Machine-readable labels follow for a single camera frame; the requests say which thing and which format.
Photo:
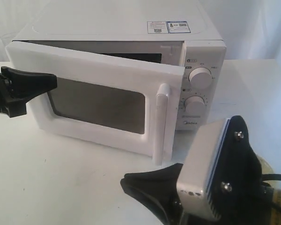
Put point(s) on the white control knob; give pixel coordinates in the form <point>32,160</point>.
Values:
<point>200,78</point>
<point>194,105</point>

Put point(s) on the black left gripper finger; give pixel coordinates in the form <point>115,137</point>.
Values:
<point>25,86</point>

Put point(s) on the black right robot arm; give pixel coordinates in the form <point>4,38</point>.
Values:
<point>220,182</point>

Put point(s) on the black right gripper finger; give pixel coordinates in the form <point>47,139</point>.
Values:
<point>156,190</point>

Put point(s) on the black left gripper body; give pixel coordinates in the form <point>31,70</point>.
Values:
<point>10,106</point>

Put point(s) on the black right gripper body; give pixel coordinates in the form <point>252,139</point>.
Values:
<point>170,210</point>

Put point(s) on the blue white label sticker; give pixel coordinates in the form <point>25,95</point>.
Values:
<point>167,27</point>

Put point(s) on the white microwave door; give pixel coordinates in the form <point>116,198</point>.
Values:
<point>122,103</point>

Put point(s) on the white microwave oven body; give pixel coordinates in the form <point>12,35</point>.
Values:
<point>119,27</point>

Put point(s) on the upper white control knob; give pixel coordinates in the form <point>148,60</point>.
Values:
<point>200,78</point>

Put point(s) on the lower white control knob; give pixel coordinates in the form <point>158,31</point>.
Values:
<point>194,105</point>

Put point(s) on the cream ceramic bowl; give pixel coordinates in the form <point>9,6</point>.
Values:
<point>272,181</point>

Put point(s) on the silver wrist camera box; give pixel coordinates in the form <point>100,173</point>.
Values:
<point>197,173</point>

